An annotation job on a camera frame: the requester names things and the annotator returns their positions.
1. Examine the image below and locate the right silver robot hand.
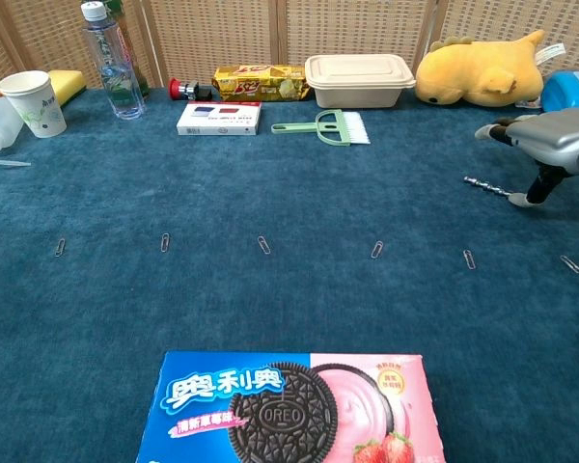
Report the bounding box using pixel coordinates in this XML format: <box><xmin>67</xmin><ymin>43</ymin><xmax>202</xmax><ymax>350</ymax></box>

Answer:
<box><xmin>475</xmin><ymin>107</ymin><xmax>579</xmax><ymax>208</ymax></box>

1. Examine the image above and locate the blue detergent bottle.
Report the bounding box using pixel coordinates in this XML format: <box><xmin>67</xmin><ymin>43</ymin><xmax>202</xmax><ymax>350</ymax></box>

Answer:
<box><xmin>539</xmin><ymin>70</ymin><xmax>579</xmax><ymax>113</ymax></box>

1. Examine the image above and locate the yellow plush toy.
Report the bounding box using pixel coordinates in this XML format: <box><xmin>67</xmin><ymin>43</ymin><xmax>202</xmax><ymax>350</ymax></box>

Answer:
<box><xmin>415</xmin><ymin>29</ymin><xmax>566</xmax><ymax>108</ymax></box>

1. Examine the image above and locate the beige lidded lunch box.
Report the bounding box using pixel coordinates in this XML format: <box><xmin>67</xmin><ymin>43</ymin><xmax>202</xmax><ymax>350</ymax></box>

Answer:
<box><xmin>304</xmin><ymin>53</ymin><xmax>417</xmax><ymax>109</ymax></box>

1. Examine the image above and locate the green hand brush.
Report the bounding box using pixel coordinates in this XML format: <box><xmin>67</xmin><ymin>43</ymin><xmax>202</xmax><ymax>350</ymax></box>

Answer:
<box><xmin>270</xmin><ymin>109</ymin><xmax>372</xmax><ymax>148</ymax></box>

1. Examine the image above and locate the yellow cracker package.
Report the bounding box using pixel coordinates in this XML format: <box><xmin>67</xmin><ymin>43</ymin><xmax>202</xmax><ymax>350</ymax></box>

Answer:
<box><xmin>211</xmin><ymin>64</ymin><xmax>312</xmax><ymax>103</ymax></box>

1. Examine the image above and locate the blue carpet table cover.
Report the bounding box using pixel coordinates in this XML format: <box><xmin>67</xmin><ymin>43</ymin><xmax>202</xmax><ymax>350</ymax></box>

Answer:
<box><xmin>0</xmin><ymin>86</ymin><xmax>579</xmax><ymax>463</ymax></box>

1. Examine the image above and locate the white box red blue print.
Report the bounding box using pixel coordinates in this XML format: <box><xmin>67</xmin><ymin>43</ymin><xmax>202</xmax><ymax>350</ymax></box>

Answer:
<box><xmin>176</xmin><ymin>100</ymin><xmax>262</xmax><ymax>137</ymax></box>

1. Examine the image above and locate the woven folding screen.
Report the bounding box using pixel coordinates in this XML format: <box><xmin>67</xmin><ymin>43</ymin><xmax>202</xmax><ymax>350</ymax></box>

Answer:
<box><xmin>0</xmin><ymin>0</ymin><xmax>579</xmax><ymax>93</ymax></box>

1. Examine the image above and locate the red emergency stop button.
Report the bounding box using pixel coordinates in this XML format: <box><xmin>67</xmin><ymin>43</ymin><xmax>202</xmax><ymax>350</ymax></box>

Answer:
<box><xmin>168</xmin><ymin>77</ymin><xmax>214</xmax><ymax>101</ymax></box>

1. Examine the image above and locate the Oreo strawberry cookie box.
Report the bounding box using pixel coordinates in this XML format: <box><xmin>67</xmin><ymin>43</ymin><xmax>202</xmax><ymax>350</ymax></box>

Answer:
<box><xmin>135</xmin><ymin>350</ymin><xmax>453</xmax><ymax>463</ymax></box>

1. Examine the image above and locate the tea bottle with green label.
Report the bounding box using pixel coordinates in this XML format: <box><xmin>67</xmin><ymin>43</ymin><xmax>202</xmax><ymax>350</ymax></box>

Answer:
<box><xmin>103</xmin><ymin>0</ymin><xmax>152</xmax><ymax>97</ymax></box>

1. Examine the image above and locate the clear plastic water bottle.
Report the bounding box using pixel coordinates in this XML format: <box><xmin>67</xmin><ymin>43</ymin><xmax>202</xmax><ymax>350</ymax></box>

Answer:
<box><xmin>80</xmin><ymin>1</ymin><xmax>147</xmax><ymax>121</ymax></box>

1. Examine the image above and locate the yellow sponge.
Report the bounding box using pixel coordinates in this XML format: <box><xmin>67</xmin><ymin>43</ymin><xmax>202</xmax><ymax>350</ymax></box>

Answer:
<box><xmin>47</xmin><ymin>69</ymin><xmax>88</xmax><ymax>108</ymax></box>

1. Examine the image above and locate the white paper cup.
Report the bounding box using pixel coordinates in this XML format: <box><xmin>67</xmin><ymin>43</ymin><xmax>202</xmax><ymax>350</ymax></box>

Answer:
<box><xmin>0</xmin><ymin>69</ymin><xmax>68</xmax><ymax>139</ymax></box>

